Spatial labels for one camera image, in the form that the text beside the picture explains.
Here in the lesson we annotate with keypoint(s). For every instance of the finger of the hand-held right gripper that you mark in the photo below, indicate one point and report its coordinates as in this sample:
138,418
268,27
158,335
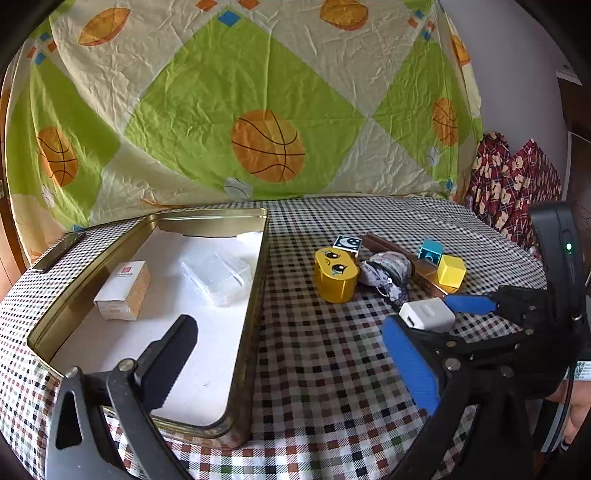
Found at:
485,344
471,303

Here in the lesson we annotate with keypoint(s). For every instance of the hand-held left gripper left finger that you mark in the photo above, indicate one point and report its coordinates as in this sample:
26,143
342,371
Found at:
171,350

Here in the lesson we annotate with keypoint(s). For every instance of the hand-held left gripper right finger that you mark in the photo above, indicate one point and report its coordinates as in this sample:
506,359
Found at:
411,364

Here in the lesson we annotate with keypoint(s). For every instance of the white plug adapter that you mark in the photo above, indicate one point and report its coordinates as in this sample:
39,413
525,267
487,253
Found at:
427,316

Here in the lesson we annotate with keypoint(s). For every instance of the copper metal case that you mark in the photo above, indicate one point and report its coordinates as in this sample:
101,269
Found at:
429,281

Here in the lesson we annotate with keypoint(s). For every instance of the gold metal tin box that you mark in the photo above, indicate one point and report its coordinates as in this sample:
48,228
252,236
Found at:
249,346

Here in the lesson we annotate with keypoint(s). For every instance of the yellow emoji face box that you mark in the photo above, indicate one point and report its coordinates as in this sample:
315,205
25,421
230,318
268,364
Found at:
336,277

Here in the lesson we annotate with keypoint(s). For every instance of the person's right hand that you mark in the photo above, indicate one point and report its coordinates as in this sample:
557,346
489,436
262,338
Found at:
581,410

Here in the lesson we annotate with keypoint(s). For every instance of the yellow plastic cube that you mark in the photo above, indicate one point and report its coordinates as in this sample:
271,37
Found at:
451,273

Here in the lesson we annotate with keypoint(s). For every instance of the teal plastic block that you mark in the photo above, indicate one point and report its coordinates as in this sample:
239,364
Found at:
430,251

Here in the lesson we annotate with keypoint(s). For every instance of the white and orange small box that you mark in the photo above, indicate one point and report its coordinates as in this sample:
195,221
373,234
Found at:
122,290

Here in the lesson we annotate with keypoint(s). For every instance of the clear plastic box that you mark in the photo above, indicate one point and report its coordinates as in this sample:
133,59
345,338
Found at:
217,277

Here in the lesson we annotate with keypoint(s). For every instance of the floral coin purse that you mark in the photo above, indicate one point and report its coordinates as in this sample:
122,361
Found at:
385,277

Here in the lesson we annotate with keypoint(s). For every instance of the checkered tablecloth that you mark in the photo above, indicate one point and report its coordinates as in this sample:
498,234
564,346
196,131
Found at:
314,369

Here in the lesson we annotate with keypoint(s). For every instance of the brown folding comb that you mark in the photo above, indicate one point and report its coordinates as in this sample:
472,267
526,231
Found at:
383,243

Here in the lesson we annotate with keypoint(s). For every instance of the red plaid bear cloth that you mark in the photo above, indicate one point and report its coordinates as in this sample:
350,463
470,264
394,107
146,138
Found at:
503,184

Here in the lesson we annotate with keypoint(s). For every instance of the moon print white cube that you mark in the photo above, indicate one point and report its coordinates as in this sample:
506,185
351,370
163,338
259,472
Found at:
347,243

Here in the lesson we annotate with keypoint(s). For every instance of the wooden wardrobe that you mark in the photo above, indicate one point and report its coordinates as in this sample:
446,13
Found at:
579,106

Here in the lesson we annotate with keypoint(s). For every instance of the basketball print quilt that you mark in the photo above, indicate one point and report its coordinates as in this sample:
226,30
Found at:
207,115

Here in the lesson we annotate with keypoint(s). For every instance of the wooden bed frame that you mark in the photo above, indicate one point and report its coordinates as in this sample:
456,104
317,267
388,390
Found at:
9,240

